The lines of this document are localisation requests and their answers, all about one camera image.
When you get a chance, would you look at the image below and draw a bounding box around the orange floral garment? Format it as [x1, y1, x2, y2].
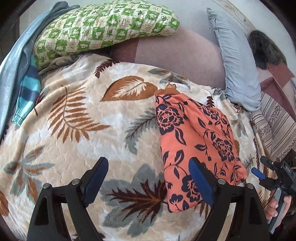
[155, 84, 247, 212]

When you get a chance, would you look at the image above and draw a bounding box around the person's right hand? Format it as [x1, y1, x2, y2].
[264, 195, 292, 222]

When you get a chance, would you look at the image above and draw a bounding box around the striped beige bedding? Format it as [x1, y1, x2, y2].
[251, 92, 295, 161]

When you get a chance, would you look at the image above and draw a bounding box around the light blue pillow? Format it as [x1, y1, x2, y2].
[207, 8, 261, 112]

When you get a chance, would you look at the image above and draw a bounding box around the cream leaf-print blanket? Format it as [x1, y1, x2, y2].
[1, 54, 265, 240]

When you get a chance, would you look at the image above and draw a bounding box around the dark furry item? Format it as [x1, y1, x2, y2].
[248, 30, 287, 70]

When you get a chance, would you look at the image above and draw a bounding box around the teal navy striped garment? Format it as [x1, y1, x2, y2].
[12, 54, 41, 126]

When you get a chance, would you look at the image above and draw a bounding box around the mauve bed sheet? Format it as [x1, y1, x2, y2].
[111, 27, 225, 89]

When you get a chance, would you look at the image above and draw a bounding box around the light blue sweater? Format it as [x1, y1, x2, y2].
[1, 1, 80, 134]

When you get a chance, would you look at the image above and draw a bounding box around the green white patterned pillow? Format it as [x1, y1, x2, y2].
[33, 1, 180, 70]

